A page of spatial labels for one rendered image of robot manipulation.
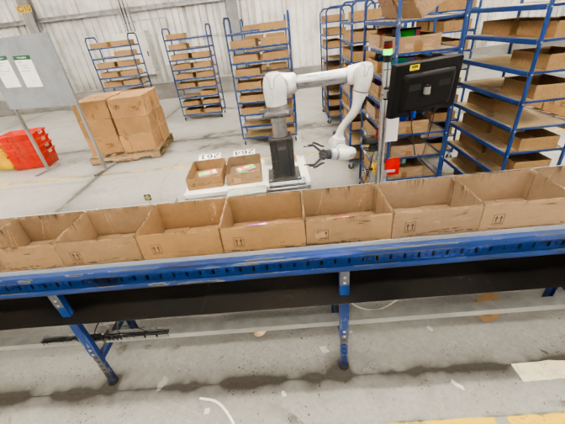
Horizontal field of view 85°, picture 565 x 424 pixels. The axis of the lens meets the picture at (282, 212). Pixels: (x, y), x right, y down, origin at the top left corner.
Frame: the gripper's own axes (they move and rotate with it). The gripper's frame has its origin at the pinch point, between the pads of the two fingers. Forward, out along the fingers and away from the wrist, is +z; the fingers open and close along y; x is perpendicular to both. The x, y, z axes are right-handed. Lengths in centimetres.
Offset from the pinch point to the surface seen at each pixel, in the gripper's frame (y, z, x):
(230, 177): -14, 55, -21
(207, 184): -18, 74, -27
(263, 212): -28, 47, 61
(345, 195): -20, 5, 76
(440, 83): 39, -65, 62
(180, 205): -21, 91, 51
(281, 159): -1.9, 16.8, -8.7
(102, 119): 70, 225, -372
